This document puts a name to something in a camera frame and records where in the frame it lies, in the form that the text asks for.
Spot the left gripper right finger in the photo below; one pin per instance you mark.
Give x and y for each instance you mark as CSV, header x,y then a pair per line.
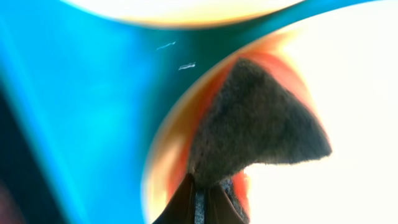
x,y
220,209

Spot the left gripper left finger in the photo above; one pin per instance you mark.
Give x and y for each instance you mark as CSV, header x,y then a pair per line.
x,y
181,207

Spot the orange green scrub sponge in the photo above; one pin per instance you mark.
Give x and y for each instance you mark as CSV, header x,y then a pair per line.
x,y
249,117

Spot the yellow-green plate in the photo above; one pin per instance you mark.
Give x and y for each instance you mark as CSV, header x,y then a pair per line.
x,y
356,183
181,14

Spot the teal plastic tray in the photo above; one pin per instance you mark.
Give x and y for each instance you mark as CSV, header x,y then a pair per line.
x,y
90,92

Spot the black rectangular tray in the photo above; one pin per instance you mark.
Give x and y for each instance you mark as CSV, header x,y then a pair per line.
x,y
25,195

